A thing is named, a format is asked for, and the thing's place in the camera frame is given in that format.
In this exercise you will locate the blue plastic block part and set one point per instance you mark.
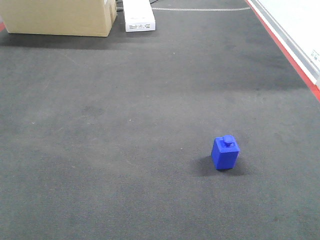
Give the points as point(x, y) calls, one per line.
point(225, 151)

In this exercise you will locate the white labelled carton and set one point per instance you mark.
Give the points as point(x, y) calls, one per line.
point(138, 16)

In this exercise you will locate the brown cardboard box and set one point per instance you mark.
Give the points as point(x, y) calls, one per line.
point(89, 18)

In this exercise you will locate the white conveyor side rail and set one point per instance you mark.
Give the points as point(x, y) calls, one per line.
point(294, 25)

